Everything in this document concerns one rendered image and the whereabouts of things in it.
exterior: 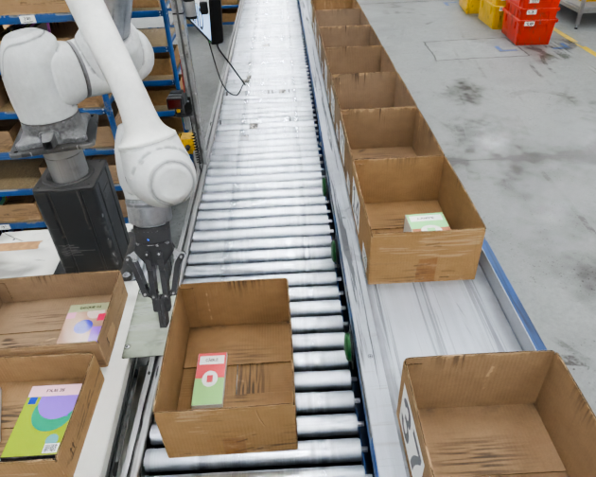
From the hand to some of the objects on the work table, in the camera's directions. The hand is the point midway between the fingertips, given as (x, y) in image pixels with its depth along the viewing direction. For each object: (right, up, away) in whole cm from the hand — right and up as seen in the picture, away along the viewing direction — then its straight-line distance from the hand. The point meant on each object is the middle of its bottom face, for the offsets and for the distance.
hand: (163, 310), depth 113 cm
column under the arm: (-37, +9, +58) cm, 70 cm away
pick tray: (-40, -11, +32) cm, 52 cm away
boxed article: (-45, -28, +9) cm, 54 cm away
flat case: (-30, -10, +32) cm, 45 cm away
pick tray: (-38, -29, +7) cm, 49 cm away
